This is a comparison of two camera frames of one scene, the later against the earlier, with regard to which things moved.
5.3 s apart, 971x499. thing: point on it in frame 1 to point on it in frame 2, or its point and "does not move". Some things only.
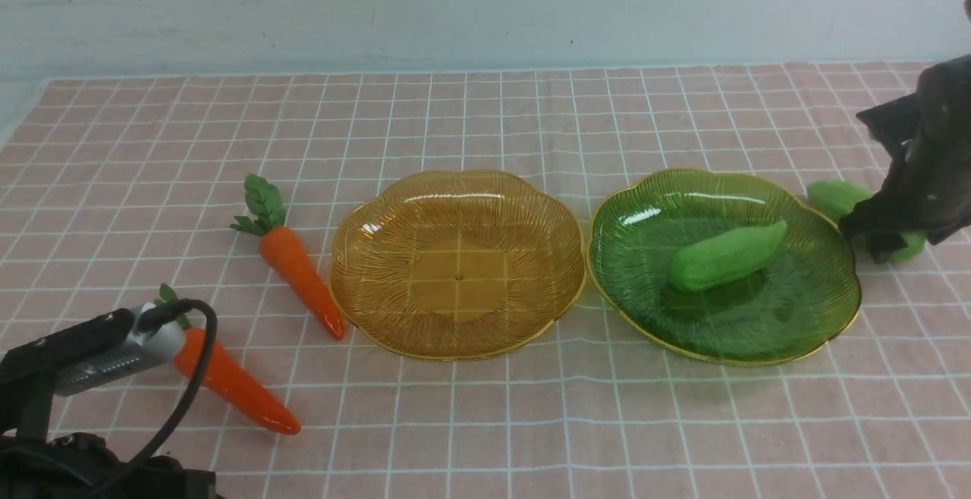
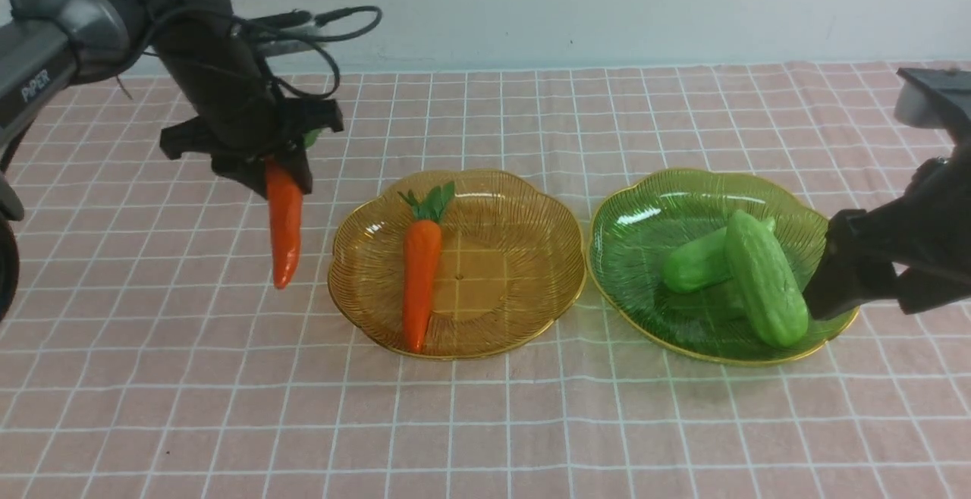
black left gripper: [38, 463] to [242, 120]
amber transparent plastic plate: [450, 265] does not move
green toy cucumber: [835, 199] to [768, 279]
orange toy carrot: [286, 248] to [422, 257]
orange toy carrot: [229, 378] to [285, 199]
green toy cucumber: [724, 255] does not move
